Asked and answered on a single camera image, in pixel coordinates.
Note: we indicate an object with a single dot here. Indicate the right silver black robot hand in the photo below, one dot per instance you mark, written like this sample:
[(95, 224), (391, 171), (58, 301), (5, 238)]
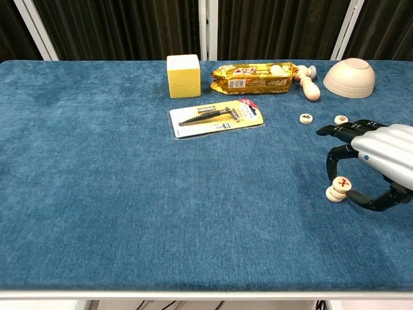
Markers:
[(387, 151)]

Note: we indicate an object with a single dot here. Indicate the wooden disc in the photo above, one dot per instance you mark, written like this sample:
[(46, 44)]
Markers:
[(341, 184), (339, 119)]

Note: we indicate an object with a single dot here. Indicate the beige upturned bowl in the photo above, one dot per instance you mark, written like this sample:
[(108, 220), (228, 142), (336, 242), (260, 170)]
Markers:
[(350, 80)]

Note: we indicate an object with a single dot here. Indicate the wooden toy hammer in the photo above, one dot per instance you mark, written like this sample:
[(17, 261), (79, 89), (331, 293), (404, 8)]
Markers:
[(309, 87)]

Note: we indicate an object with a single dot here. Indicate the dark pleated curtain panel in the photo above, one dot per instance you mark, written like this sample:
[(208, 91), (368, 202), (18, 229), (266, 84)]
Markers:
[(277, 29), (122, 29), (387, 29), (9, 26)]

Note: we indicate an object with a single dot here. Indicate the gold snack package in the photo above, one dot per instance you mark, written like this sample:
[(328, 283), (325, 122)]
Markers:
[(255, 80)]

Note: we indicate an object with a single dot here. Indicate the razor in blister pack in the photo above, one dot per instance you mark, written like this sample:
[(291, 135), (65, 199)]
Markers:
[(219, 129)]

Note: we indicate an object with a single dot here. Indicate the yellow cube block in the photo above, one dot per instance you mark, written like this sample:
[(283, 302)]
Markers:
[(184, 77)]

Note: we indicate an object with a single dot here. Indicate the blue velvet table cover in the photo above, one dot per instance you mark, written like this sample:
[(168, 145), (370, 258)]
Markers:
[(96, 177)]

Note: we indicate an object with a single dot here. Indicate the white divider frame post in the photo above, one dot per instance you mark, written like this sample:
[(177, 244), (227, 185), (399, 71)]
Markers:
[(349, 30), (202, 29), (36, 30)]

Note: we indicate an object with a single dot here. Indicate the white table frame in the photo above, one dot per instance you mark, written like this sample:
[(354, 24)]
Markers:
[(193, 294)]

